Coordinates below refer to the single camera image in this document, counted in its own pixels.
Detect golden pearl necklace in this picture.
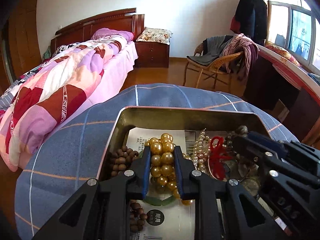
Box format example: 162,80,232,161
145,132,193,206

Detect silver bangle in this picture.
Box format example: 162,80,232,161
212,159,253,183

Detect green jade bracelet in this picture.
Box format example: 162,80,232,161
143,194,177,207

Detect small pearl necklace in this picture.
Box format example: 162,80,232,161
191,128,213,174

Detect red knot charm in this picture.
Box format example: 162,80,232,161
208,136,233,181

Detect brown wooden bead necklace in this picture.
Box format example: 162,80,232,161
109,144,149,233

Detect silver wrist watch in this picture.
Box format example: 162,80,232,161
240,177,261,198

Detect pink tin box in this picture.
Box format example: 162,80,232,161
98,106,270,239

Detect blue plaid tablecloth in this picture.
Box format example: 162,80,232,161
15,83,295,239

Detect dark desk with bedding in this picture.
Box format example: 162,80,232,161
244,46,319,149

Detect floral pillow on desk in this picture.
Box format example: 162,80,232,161
265,44,302,67

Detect wicker chair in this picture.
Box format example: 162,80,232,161
183,52,243,93

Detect pink patchwork quilt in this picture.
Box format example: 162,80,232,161
1,35,127,172

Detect mauve garment on chair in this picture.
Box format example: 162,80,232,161
220,34,259,83

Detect window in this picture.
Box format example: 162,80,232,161
267,0,319,75

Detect wooden nightstand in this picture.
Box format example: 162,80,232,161
135,42,170,68

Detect grey garment on chair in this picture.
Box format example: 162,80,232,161
187,35,233,66

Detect hanging dark coats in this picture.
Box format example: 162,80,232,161
230,0,267,46

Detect bed with wooden headboard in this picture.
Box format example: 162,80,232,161
1,8,145,172

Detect floral cushion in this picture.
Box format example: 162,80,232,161
136,27,172,45

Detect purple pillow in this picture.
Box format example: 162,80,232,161
91,28,134,42

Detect wooden wardrobe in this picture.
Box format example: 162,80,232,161
1,0,42,92

